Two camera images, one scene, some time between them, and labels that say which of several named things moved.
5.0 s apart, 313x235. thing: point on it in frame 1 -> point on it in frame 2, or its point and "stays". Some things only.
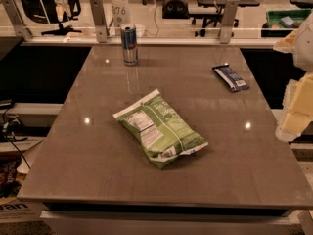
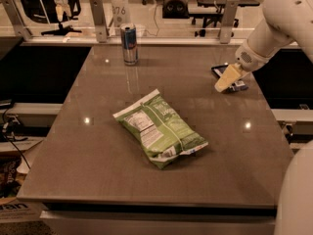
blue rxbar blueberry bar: [231, 78] stays
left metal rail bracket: [20, 26] stays
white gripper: [305, 46] -> [246, 59]
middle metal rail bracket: [99, 17] stays
